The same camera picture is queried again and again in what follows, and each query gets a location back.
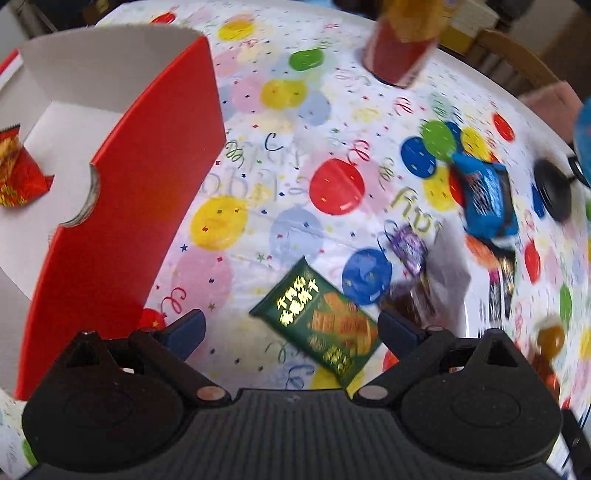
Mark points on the red cardboard box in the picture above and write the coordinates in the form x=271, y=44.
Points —
x=138, y=184

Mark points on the balloon print tablecloth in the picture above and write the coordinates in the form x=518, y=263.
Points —
x=286, y=184

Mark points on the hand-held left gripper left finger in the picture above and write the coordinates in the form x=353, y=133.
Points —
x=187, y=330

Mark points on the red snack packet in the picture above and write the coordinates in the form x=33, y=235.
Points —
x=14, y=170

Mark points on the blue snack packet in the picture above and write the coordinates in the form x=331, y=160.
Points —
x=485, y=194

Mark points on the amber drink bottle red label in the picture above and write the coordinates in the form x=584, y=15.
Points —
x=401, y=41

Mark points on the green snack packet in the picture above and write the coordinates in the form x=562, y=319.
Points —
x=323, y=318

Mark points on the black snack packet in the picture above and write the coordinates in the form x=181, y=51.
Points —
x=501, y=286

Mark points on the brown candy clear wrapper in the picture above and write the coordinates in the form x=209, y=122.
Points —
x=411, y=300

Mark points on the pink cushion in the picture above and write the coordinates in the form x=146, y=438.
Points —
x=554, y=99

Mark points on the blue globe black stand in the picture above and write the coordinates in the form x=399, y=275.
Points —
x=551, y=189

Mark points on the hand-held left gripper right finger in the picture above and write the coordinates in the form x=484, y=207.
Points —
x=399, y=334

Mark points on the purple wrapped candy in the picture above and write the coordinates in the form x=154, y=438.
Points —
x=406, y=244

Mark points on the wooden chair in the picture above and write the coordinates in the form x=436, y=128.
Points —
x=503, y=46

